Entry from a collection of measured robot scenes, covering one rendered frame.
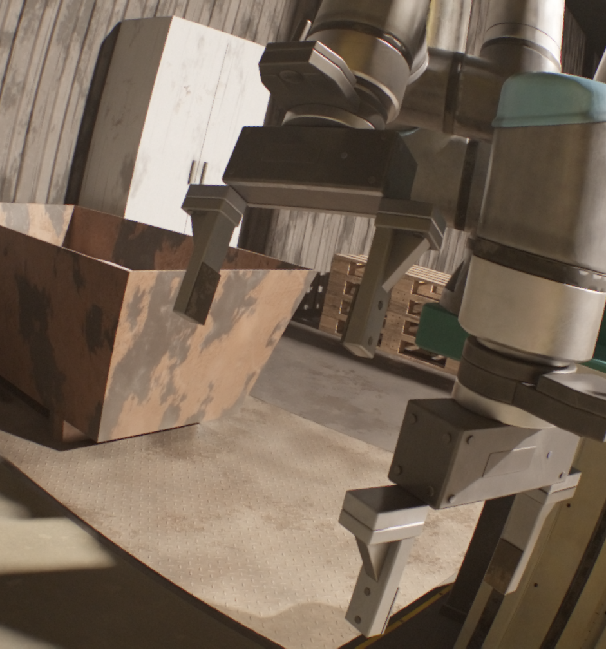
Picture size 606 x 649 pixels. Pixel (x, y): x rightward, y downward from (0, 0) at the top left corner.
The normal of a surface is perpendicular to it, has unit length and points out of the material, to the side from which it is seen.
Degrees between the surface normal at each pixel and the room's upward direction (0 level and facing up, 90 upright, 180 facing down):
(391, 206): 66
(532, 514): 90
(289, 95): 155
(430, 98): 113
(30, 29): 90
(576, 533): 90
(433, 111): 131
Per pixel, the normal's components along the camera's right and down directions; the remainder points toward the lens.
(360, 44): 0.07, -0.23
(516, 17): -0.40, -0.28
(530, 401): -0.83, -0.06
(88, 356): -0.58, 0.21
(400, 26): 0.62, 0.00
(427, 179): -0.29, 0.37
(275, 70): -0.29, 0.93
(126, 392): 0.73, 0.51
